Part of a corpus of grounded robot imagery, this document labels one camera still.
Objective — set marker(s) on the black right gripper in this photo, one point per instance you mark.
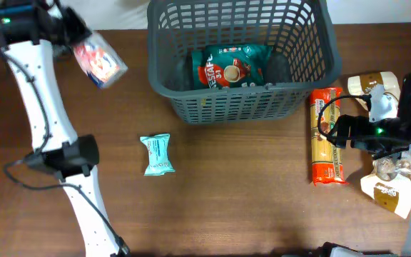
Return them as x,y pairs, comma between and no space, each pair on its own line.
359,125

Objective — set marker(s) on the multicolour tissue pack bundle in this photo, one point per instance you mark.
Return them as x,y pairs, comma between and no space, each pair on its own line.
99,61

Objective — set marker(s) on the beige dried mushroom pouch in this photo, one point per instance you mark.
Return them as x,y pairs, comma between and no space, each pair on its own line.
389,184

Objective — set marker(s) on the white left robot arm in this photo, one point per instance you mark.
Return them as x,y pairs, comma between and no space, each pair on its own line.
57,150

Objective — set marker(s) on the teal wet wipes packet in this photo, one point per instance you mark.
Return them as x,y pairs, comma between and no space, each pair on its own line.
158,161

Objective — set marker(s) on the orange San Remo spaghetti packet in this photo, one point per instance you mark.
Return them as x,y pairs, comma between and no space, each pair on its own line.
327,166

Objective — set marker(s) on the grey plastic lattice basket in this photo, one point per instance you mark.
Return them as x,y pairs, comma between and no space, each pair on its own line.
304,58

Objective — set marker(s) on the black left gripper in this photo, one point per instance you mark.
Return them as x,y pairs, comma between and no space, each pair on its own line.
82,30

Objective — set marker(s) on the green Nescafe coffee bag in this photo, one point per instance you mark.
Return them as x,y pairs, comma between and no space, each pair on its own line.
230,66

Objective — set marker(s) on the beige white-contents pantry pouch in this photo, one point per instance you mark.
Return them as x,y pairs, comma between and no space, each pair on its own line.
363,84

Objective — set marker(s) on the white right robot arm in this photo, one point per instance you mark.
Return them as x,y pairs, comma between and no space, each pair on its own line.
386,131

